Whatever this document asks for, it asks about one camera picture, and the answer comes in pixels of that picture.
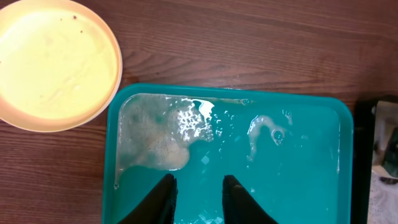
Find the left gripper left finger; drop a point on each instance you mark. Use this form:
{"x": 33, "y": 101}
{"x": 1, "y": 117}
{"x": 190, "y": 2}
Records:
{"x": 158, "y": 206}

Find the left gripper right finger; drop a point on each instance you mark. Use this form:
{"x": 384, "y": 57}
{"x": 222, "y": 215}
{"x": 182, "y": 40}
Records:
{"x": 239, "y": 207}

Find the yellow-green plate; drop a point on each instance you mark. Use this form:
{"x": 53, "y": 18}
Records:
{"x": 61, "y": 65}

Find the teal plastic tray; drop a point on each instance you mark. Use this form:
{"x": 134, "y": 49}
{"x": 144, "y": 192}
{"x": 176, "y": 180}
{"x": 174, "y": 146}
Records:
{"x": 292, "y": 153}

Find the black soapy water tray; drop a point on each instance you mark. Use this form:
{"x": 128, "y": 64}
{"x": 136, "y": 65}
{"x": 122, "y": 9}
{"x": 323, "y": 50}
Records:
{"x": 364, "y": 128}

